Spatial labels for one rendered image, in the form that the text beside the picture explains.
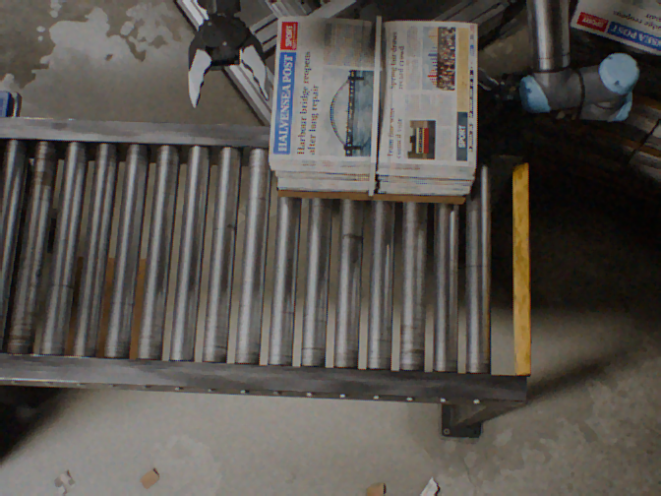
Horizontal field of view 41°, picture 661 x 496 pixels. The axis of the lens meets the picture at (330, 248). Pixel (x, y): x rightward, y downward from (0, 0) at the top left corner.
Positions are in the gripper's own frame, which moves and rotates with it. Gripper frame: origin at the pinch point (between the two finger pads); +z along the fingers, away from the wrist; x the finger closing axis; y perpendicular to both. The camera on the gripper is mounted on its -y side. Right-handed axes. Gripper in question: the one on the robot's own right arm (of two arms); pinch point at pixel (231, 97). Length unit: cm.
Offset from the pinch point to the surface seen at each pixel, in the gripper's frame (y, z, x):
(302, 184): 34.5, 3.3, -13.7
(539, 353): 113, 33, -84
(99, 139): 48, -16, 26
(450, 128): 15.1, 2.3, -39.2
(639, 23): 29, -23, -89
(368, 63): 17.2, -12.8, -26.8
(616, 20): 30, -25, -84
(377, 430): 120, 48, -36
